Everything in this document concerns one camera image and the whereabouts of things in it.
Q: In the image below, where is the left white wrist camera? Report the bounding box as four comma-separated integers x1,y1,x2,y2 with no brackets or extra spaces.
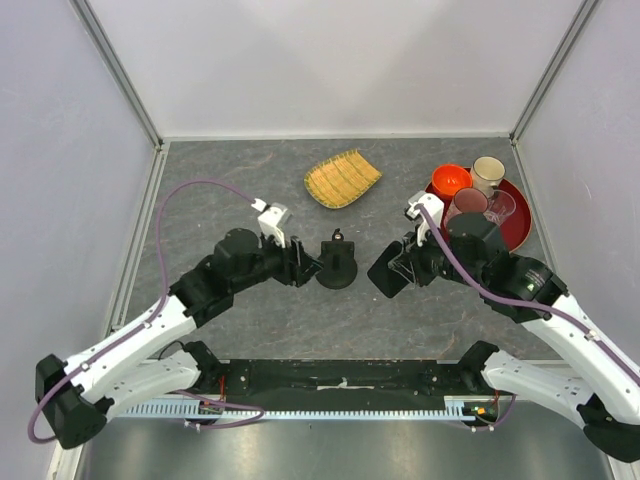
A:
251,198,291,248

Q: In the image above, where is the clear glass cup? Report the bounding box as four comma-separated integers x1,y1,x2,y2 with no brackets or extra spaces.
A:
484,189,516,226

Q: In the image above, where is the aluminium frame post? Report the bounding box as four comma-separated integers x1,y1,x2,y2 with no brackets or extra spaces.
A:
509,0,600,147
69,0,164,150

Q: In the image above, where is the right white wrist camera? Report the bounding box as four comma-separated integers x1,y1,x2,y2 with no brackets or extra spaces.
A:
405,191,444,247

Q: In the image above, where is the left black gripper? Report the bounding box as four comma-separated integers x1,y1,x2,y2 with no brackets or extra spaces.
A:
232,228,325,294

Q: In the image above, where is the right aluminium frame post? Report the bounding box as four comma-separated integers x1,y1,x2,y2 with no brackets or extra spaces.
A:
509,0,600,147

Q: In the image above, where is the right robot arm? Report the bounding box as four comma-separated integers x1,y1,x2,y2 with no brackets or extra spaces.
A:
367,213,639,463

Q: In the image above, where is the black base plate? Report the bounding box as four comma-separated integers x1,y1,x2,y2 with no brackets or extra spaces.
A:
197,359,495,410

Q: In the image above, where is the pink mug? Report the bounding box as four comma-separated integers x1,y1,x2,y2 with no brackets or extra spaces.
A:
442,187,489,226

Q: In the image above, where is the left aluminium frame post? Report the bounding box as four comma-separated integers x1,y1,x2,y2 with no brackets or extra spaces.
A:
69,0,164,150

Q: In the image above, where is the white ceramic mug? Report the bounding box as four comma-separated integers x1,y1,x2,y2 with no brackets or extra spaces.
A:
470,156,506,198

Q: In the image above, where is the red round tray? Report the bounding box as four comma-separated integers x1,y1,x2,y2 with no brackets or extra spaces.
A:
425,179,533,251

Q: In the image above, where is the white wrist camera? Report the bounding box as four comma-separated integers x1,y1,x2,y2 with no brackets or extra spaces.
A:
251,198,291,248
405,191,444,247

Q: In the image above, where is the black phone stand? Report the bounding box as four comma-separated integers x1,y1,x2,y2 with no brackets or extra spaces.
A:
316,229,358,290

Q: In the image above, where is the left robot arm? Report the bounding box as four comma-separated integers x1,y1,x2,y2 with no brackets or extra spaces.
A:
28,228,322,450

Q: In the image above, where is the orange bowl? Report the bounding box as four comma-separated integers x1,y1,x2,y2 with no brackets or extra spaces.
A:
431,164,473,200

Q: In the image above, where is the black smartphone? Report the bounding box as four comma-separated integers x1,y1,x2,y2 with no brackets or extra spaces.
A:
367,241,402,298

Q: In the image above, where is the slotted cable duct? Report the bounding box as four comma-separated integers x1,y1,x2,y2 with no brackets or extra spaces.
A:
118,396,478,422

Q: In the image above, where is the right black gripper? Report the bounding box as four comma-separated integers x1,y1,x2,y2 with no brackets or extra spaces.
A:
389,220,486,288

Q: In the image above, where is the woven bamboo tray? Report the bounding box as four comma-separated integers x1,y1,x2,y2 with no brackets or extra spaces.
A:
303,149,382,210

